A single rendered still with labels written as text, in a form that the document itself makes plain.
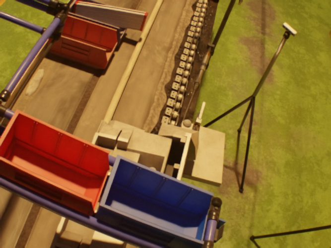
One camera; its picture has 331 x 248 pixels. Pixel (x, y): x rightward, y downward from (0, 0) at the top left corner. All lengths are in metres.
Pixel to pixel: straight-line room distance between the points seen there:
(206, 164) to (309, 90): 2.36
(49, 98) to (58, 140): 0.90
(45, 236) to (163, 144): 0.60
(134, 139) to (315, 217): 1.82
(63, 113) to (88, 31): 0.53
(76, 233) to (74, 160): 0.37
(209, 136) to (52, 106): 0.74
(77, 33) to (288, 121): 2.01
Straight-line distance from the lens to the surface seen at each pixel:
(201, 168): 1.95
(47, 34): 1.52
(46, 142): 1.23
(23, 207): 1.74
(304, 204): 3.23
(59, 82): 2.17
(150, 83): 2.28
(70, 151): 1.22
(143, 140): 1.76
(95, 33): 2.35
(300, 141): 3.61
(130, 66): 2.29
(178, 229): 1.28
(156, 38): 2.58
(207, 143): 2.05
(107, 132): 1.75
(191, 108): 2.20
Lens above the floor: 2.27
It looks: 46 degrees down
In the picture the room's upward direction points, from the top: 22 degrees clockwise
